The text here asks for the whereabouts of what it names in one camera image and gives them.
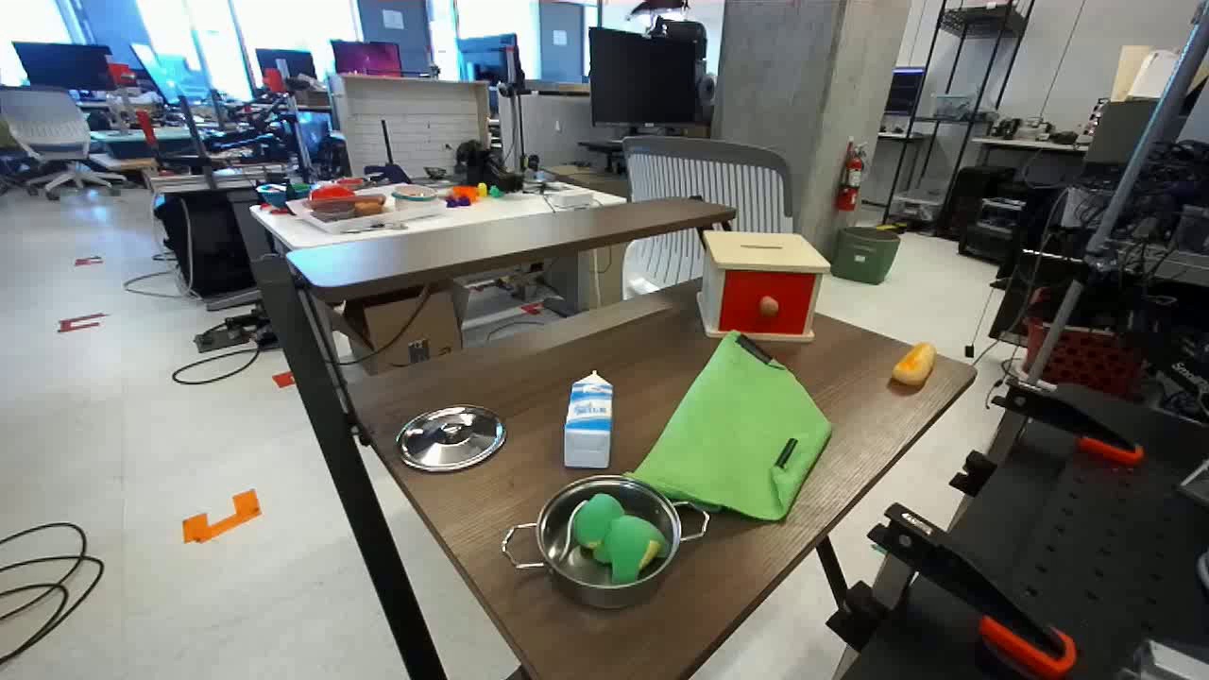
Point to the small steel pot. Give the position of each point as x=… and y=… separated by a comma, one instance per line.
x=546, y=541

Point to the cardboard box under desk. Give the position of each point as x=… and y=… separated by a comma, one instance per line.
x=403, y=330

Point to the orange floor tape marker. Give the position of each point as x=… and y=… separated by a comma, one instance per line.
x=206, y=525

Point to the steel pot lid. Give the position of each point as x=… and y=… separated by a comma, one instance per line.
x=451, y=439

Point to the black metal shelving rack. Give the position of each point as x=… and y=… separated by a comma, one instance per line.
x=945, y=100

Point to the wooden box with red drawer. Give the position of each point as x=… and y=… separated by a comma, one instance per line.
x=761, y=284

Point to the black computer monitor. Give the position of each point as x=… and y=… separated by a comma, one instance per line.
x=644, y=80

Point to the green microfiber cloth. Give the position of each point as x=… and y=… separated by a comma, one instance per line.
x=741, y=439

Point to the yellow toy corn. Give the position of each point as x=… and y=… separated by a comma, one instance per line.
x=917, y=366

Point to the green storage bin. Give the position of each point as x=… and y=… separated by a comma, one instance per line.
x=863, y=253

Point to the red fire extinguisher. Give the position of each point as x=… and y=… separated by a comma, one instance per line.
x=853, y=177

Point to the white office chair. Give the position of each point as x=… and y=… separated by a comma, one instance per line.
x=60, y=136

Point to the green plush toy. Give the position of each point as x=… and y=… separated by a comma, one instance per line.
x=616, y=539

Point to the white and blue milk carton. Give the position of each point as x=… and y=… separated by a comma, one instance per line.
x=586, y=425

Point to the orange handled black clamp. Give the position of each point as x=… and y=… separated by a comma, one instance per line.
x=1005, y=627

